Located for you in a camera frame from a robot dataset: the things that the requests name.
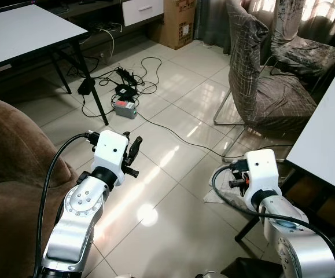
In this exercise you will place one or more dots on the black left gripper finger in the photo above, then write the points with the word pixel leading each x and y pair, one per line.
pixel 137 147
pixel 128 141

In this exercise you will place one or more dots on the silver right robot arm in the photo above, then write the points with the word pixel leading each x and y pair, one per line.
pixel 297 243

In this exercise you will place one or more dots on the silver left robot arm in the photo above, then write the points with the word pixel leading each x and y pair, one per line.
pixel 77 214

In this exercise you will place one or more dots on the brown sofa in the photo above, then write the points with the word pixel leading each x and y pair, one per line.
pixel 11 191

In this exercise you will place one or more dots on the white crumpled cloth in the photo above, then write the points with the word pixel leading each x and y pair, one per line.
pixel 219 194

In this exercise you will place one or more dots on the grey box with red label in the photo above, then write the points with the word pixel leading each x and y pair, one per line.
pixel 124 109

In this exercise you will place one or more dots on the black power adapter brick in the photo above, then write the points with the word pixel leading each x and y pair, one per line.
pixel 124 91

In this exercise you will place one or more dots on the black power strip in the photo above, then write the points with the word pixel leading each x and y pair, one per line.
pixel 124 74

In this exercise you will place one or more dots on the black flat charger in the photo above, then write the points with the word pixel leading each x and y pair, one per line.
pixel 86 87

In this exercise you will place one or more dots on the plaid covered chair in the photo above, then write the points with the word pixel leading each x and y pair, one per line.
pixel 260 87

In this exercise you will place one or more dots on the long white table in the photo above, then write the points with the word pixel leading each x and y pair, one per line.
pixel 326 133

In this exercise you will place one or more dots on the brown cardboard box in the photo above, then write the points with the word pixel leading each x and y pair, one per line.
pixel 176 26

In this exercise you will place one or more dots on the white drawer cabinet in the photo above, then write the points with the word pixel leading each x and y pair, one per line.
pixel 143 10

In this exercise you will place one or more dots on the floral covered chair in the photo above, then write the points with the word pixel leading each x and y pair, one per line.
pixel 303 52

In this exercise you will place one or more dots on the brown curtain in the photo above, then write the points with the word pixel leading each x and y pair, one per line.
pixel 213 17

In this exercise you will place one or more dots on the white table with black legs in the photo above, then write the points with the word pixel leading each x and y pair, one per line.
pixel 22 32

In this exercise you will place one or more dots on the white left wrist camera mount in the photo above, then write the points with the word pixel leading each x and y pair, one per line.
pixel 109 152

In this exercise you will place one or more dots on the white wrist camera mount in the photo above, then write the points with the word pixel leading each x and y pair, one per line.
pixel 109 152
pixel 262 174

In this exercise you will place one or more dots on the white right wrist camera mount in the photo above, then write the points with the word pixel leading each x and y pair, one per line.
pixel 262 174

